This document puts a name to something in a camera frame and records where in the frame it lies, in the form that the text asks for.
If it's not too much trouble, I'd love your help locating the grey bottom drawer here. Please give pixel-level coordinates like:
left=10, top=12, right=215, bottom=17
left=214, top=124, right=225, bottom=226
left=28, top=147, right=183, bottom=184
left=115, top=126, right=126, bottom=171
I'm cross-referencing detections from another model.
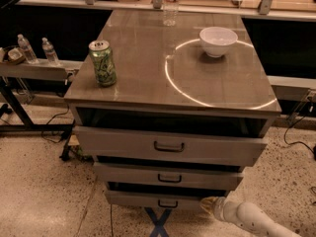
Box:
left=106, top=182, right=229, bottom=210

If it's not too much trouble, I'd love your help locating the grey drawer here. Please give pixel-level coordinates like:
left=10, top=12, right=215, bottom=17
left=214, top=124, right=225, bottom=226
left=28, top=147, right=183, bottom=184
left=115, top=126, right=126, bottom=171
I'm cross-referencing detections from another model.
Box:
left=94, top=162, right=243, bottom=191
left=74, top=126, right=267, bottom=166
left=106, top=182, right=229, bottom=210

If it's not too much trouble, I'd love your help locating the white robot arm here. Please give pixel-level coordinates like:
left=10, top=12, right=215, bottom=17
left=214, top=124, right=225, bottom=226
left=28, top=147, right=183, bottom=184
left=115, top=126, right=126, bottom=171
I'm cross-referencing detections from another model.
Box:
left=200, top=197, right=301, bottom=237

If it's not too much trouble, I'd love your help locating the grey drawer cabinet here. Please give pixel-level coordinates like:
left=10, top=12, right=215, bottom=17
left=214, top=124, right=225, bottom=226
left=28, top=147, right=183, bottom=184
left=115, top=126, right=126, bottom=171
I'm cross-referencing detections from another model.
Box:
left=63, top=9, right=282, bottom=202

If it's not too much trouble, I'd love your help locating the grey middle drawer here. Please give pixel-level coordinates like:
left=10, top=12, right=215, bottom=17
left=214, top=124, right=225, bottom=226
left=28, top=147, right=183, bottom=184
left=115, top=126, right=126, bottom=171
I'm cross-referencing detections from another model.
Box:
left=94, top=162, right=243, bottom=191

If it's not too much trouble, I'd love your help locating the grey top drawer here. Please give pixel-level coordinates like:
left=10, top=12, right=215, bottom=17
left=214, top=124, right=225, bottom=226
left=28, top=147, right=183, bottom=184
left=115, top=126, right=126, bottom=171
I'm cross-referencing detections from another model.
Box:
left=74, top=126, right=267, bottom=166

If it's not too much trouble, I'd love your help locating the white bowl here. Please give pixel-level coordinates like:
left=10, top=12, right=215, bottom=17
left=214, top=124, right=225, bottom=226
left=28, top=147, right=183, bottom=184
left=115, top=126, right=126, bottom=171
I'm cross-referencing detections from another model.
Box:
left=199, top=27, right=238, bottom=58

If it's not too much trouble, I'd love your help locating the green soda can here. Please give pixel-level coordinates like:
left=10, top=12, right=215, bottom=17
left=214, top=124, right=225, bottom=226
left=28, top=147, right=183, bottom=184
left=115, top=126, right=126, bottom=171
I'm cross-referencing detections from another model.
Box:
left=89, top=40, right=117, bottom=87

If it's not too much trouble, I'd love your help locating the clear bottle on cabinet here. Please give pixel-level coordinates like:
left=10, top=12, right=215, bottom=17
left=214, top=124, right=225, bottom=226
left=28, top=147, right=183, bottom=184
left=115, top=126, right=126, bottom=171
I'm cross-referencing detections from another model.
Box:
left=163, top=0, right=180, bottom=27

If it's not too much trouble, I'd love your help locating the right water bottle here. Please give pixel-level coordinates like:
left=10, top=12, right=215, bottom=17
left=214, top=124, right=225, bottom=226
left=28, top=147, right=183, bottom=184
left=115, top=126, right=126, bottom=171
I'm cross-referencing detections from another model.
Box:
left=41, top=38, right=60, bottom=66

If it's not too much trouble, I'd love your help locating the water bottle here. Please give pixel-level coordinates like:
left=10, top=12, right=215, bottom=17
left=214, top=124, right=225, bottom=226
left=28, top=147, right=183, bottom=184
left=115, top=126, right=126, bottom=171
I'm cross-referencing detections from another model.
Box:
left=41, top=38, right=60, bottom=66
left=18, top=34, right=39, bottom=64

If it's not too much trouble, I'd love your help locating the grey side table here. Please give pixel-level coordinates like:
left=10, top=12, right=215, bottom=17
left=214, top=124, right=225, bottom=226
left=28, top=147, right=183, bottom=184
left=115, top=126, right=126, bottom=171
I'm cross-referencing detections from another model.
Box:
left=0, top=58, right=83, bottom=133

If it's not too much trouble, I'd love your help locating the left water bottle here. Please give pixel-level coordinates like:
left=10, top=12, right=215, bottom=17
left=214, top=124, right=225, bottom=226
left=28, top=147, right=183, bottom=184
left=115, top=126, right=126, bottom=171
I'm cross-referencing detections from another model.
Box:
left=18, top=34, right=39, bottom=64

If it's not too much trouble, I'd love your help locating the small bowl on shelf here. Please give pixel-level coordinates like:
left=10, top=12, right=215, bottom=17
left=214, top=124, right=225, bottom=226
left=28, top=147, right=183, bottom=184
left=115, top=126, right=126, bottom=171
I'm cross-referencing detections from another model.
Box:
left=2, top=45, right=25, bottom=65

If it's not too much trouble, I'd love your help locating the black cable right floor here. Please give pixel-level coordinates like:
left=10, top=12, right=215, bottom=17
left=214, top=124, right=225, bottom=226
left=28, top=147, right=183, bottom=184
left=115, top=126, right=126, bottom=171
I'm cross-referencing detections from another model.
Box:
left=283, top=96, right=316, bottom=160

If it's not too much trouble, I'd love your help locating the black cable floor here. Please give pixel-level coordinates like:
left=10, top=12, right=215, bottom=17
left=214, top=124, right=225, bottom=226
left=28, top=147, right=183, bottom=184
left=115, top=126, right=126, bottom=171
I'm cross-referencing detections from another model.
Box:
left=39, top=106, right=74, bottom=145
left=283, top=96, right=316, bottom=160

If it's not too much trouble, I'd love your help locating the black cable left floor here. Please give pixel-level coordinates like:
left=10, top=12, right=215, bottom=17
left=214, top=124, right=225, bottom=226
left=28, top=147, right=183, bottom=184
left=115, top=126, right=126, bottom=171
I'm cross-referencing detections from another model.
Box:
left=39, top=106, right=74, bottom=145

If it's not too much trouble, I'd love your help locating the grey back shelf rail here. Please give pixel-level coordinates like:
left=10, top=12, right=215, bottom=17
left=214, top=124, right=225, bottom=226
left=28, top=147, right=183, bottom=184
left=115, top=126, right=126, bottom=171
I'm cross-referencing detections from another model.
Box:
left=19, top=0, right=316, bottom=22

